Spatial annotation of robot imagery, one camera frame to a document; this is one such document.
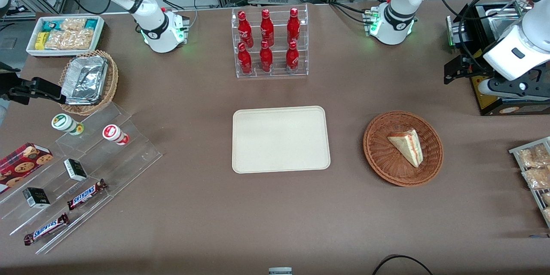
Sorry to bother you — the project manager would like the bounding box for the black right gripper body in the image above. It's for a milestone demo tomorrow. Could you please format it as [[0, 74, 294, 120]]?
[[0, 62, 21, 103]]

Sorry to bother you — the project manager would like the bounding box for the triangular sandwich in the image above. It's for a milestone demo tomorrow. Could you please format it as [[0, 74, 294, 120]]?
[[387, 128, 425, 168]]

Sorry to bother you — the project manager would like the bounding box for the aluminium foil tray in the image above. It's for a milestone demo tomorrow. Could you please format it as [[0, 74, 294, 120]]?
[[61, 55, 109, 106]]

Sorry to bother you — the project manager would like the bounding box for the light tan wicker basket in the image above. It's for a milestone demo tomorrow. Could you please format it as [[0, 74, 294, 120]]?
[[58, 49, 119, 116]]

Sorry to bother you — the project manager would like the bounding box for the tray of packaged snacks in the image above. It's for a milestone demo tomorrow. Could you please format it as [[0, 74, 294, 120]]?
[[508, 136, 550, 229]]

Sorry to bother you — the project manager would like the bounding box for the brown round wicker basket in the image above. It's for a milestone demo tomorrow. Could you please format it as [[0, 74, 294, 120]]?
[[363, 110, 444, 188]]

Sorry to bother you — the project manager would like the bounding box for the beige rectangular tray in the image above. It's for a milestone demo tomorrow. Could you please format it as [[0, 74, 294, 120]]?
[[232, 105, 331, 174]]

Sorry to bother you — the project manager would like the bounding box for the white rectangular snack bin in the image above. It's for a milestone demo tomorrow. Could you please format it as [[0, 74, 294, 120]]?
[[26, 15, 106, 58]]

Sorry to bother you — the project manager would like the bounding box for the green lid yogurt cup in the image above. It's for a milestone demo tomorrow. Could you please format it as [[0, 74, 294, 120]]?
[[51, 113, 85, 136]]

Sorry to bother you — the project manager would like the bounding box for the grey control box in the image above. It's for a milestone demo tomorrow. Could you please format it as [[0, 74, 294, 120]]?
[[446, 15, 473, 49]]

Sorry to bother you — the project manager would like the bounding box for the black food display cabinet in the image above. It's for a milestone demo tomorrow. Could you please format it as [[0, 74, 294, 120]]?
[[466, 2, 550, 116]]

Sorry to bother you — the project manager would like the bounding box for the clear cracker bag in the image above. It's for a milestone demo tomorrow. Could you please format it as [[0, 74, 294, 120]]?
[[60, 18, 88, 32], [44, 30, 72, 51], [69, 29, 95, 50]]

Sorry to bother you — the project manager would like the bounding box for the red tartan cookie box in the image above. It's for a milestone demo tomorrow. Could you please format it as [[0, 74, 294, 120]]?
[[0, 142, 54, 194]]

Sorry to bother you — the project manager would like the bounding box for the red lid yogurt cup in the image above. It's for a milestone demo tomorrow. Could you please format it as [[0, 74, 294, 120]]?
[[102, 124, 130, 146]]

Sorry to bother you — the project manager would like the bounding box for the small black carton box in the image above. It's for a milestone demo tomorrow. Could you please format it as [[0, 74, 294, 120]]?
[[63, 158, 88, 182], [22, 187, 51, 209]]

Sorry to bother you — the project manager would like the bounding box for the clear acrylic step shelf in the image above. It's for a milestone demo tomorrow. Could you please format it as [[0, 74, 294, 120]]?
[[0, 102, 164, 255]]

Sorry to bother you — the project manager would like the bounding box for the Snickers chocolate bar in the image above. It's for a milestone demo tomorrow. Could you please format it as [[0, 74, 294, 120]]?
[[67, 179, 108, 211], [24, 213, 70, 246]]

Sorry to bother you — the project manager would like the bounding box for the red Coca-Cola bottle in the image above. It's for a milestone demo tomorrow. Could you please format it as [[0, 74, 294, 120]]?
[[285, 41, 300, 71], [237, 42, 253, 76], [259, 40, 274, 73], [260, 8, 275, 47], [287, 7, 301, 46], [237, 10, 255, 49]]

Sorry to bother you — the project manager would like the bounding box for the clear acrylic bottle rack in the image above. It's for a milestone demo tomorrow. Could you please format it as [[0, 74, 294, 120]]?
[[231, 3, 309, 79]]

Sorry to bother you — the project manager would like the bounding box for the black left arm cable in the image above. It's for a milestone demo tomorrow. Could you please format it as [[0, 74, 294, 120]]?
[[436, 0, 525, 69]]

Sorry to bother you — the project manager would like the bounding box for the black looped cable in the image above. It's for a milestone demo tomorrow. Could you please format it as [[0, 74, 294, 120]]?
[[372, 254, 434, 275]]

